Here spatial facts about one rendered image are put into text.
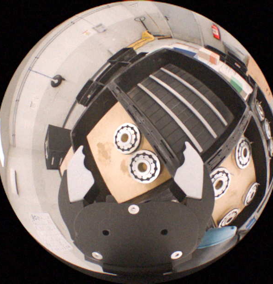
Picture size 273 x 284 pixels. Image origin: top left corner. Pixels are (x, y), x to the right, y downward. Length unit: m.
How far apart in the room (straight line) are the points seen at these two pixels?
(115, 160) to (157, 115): 0.23
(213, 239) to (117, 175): 0.36
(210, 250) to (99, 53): 3.33
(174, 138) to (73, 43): 3.11
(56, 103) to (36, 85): 1.15
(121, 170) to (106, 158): 0.09
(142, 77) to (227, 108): 0.37
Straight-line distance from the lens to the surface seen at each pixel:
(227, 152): 0.22
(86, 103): 1.48
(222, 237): 0.18
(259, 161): 0.44
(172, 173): 0.19
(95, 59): 3.14
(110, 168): 0.39
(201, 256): 0.18
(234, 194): 0.42
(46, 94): 3.13
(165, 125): 0.31
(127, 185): 0.36
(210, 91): 0.40
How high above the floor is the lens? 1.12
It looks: 65 degrees down
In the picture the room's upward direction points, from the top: 73 degrees counter-clockwise
